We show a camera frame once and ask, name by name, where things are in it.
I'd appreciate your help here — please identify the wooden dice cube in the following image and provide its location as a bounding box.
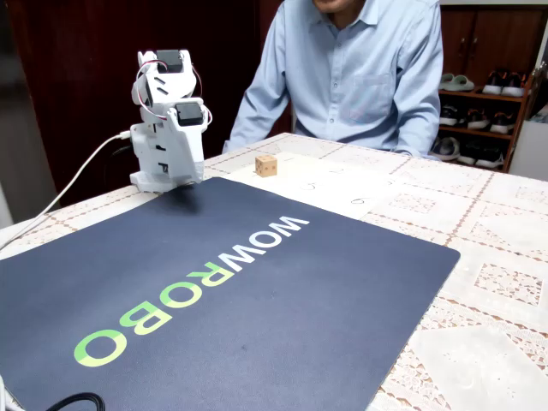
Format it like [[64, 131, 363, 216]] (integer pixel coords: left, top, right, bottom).
[[254, 154, 278, 178]]

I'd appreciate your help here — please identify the person right forearm blue sleeve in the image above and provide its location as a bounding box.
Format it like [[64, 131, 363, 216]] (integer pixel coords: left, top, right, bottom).
[[221, 80, 295, 154]]

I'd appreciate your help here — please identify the person left forearm blue sleeve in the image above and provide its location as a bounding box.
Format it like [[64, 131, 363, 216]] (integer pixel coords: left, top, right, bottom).
[[392, 80, 444, 158]]

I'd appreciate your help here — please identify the dark red wooden door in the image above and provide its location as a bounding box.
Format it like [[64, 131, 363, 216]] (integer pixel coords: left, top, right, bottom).
[[7, 0, 282, 207]]

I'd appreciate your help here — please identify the person torso light blue shirt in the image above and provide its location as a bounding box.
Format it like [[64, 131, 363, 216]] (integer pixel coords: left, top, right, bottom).
[[273, 0, 429, 151]]

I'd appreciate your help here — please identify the dark blue WOWROBO mat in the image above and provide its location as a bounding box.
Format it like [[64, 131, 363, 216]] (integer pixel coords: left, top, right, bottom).
[[0, 176, 462, 411]]

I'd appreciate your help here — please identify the black sneaker white sole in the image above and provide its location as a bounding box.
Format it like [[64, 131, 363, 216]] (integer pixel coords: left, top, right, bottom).
[[475, 146, 506, 170], [466, 108, 491, 131], [457, 140, 481, 166], [489, 111, 515, 135], [482, 69, 509, 95], [501, 72, 527, 98], [439, 104, 462, 127]]

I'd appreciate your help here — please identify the white lace tablecloth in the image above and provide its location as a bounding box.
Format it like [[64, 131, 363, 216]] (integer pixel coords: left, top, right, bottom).
[[0, 132, 548, 411]]

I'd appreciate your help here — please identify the dark wooden cabinet with knobs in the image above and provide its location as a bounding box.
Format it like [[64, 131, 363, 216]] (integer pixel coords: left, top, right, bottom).
[[440, 5, 548, 86]]

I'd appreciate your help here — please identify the wooden shoe rack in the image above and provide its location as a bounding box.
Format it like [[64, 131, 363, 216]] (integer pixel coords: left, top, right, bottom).
[[437, 70, 537, 173]]

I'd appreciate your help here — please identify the white storage bin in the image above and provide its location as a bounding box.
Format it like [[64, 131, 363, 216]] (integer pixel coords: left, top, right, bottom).
[[508, 118, 548, 183]]

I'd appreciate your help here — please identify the white USB cable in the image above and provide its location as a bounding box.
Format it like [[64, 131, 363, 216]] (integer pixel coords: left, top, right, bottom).
[[0, 130, 132, 252]]

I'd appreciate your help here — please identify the grey strap sandal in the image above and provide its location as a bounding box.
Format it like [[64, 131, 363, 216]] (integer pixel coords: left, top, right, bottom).
[[429, 137, 462, 162]]

